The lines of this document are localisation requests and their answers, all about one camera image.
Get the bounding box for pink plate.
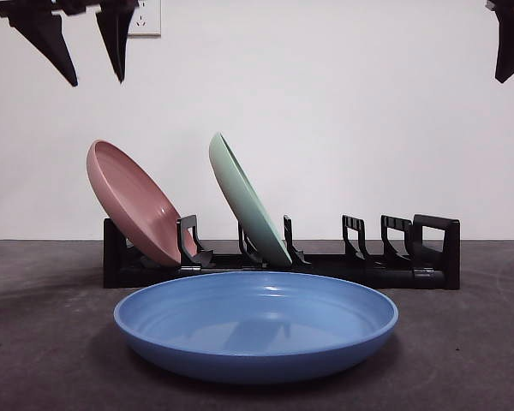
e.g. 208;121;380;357
86;139;198;265

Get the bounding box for green plate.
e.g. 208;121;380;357
208;131;294;267

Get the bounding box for blue plate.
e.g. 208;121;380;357
113;271;400;385

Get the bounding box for black plastic dish rack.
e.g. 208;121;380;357
103;213;462;292

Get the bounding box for white wall socket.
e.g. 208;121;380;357
126;0;162;38

